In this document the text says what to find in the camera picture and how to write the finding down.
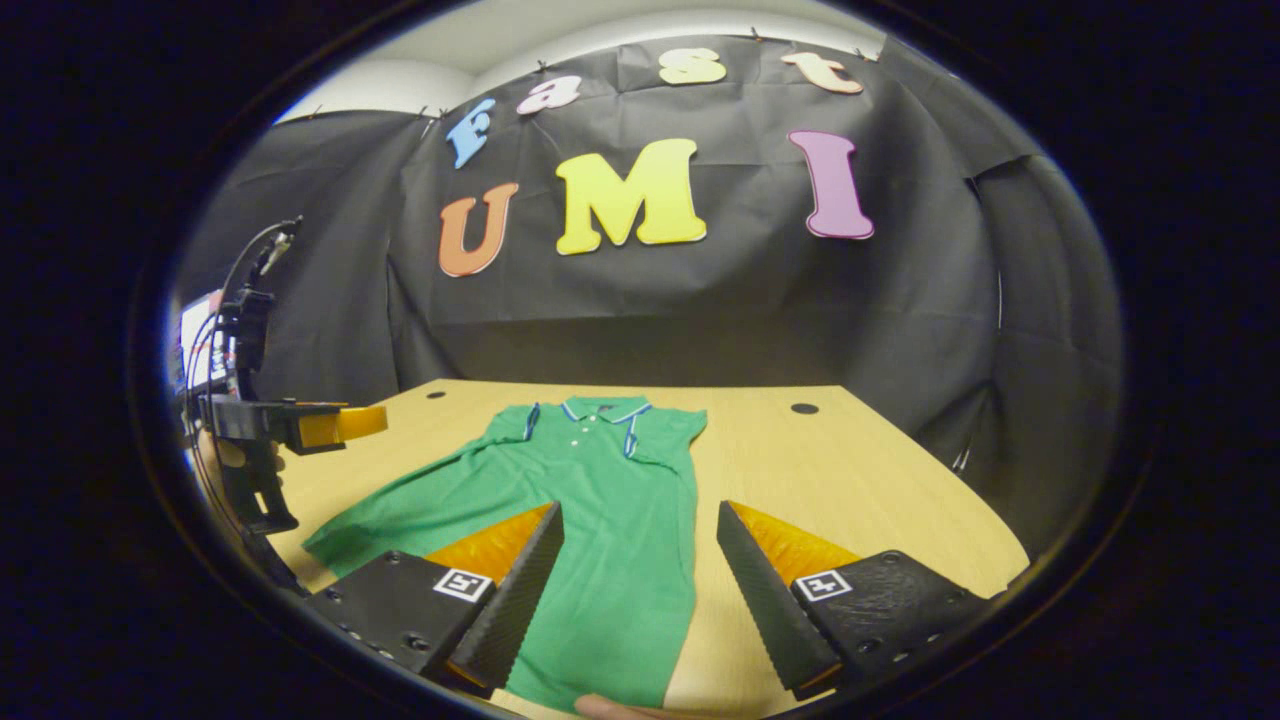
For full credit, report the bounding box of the computer monitor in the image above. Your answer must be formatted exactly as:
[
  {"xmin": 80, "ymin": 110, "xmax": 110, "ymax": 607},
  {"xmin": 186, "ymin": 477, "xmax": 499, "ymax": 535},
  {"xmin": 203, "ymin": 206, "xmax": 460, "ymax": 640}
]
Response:
[{"xmin": 178, "ymin": 290, "xmax": 239, "ymax": 393}]

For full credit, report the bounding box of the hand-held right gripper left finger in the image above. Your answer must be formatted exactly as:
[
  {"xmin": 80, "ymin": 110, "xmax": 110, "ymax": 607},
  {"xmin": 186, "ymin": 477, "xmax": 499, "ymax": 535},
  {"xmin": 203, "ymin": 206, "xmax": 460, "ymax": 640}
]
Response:
[{"xmin": 305, "ymin": 502, "xmax": 566, "ymax": 699}]

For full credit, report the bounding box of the black backdrop cloth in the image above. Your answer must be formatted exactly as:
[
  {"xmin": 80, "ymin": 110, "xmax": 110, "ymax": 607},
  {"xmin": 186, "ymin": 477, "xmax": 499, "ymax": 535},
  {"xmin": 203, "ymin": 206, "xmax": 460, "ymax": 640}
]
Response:
[{"xmin": 175, "ymin": 35, "xmax": 1126, "ymax": 561}]

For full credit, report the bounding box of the black cable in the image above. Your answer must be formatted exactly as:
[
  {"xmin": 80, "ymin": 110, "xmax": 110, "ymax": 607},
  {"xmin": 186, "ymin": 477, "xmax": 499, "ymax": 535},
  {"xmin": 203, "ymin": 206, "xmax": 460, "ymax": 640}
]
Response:
[{"xmin": 185, "ymin": 215, "xmax": 303, "ymax": 401}]

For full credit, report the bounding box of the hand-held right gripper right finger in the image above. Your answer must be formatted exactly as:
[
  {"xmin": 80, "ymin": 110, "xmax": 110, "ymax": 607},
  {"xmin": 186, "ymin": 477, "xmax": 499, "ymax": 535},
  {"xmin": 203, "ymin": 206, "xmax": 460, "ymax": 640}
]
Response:
[{"xmin": 716, "ymin": 500, "xmax": 991, "ymax": 701}]

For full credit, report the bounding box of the green T-shirt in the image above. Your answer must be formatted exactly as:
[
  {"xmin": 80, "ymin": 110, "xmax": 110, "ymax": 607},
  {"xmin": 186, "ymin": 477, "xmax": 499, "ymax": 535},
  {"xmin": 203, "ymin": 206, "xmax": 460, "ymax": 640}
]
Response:
[{"xmin": 303, "ymin": 396, "xmax": 709, "ymax": 713}]

